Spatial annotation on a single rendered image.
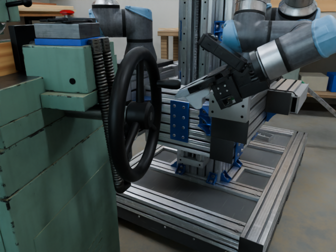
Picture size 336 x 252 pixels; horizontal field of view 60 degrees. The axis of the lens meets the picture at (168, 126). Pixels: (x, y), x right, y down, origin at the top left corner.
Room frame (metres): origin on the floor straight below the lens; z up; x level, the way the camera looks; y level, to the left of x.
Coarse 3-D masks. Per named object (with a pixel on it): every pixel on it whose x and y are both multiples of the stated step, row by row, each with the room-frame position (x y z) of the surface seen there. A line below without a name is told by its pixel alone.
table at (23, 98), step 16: (0, 80) 0.54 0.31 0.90; (16, 80) 0.54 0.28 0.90; (32, 80) 0.54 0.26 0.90; (0, 96) 0.46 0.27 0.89; (16, 96) 0.50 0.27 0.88; (32, 96) 0.54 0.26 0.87; (48, 96) 0.55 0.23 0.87; (64, 96) 0.54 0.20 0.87; (80, 96) 0.54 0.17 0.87; (96, 96) 0.58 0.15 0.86; (0, 112) 0.46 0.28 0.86; (16, 112) 0.49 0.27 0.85
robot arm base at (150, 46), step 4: (128, 40) 1.31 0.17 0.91; (132, 40) 1.30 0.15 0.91; (136, 40) 1.29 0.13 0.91; (140, 40) 1.29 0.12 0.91; (144, 40) 1.30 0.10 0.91; (148, 40) 1.31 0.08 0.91; (152, 40) 1.35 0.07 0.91; (128, 44) 1.31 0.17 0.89; (132, 44) 1.30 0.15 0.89; (136, 44) 1.29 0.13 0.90; (140, 44) 1.29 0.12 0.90; (144, 44) 1.30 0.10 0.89; (148, 44) 1.31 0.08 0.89; (152, 44) 1.34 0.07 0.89; (128, 48) 1.31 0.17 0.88; (148, 48) 1.30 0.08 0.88; (152, 48) 1.32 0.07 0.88; (124, 52) 1.35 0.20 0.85; (152, 52) 1.31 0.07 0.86; (156, 56) 1.34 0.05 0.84; (156, 60) 1.34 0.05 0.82
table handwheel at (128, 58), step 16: (144, 48) 0.61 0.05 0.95; (128, 64) 0.53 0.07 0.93; (144, 64) 0.67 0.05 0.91; (128, 80) 0.51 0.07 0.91; (112, 96) 0.48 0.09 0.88; (160, 96) 0.72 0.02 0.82; (64, 112) 0.63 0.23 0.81; (80, 112) 0.62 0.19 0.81; (96, 112) 0.61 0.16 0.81; (112, 112) 0.47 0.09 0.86; (128, 112) 0.58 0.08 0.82; (144, 112) 0.57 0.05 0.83; (160, 112) 0.72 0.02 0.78; (112, 128) 0.46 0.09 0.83; (144, 128) 0.58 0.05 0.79; (112, 144) 0.46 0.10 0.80; (128, 144) 0.52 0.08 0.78; (112, 160) 0.47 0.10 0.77; (144, 160) 0.61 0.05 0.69; (128, 176) 0.50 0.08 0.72
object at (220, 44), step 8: (200, 40) 0.65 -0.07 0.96; (208, 40) 0.65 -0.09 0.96; (216, 40) 0.66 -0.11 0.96; (208, 48) 0.65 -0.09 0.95; (216, 48) 0.64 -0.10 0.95; (224, 48) 0.64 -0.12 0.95; (216, 56) 0.64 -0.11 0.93; (224, 56) 0.63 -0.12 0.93; (232, 56) 0.63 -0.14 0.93; (240, 56) 0.65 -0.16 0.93; (232, 64) 0.63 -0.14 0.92; (240, 64) 0.62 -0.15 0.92
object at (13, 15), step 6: (0, 0) 0.66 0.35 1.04; (6, 0) 0.67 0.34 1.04; (12, 0) 0.69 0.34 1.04; (0, 6) 0.65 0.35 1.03; (12, 6) 0.69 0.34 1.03; (0, 12) 0.65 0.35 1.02; (6, 12) 0.67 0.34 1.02; (12, 12) 0.68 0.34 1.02; (18, 12) 0.70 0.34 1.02; (0, 18) 0.65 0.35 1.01; (6, 18) 0.66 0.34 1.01; (12, 18) 0.68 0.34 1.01; (18, 18) 0.70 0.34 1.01
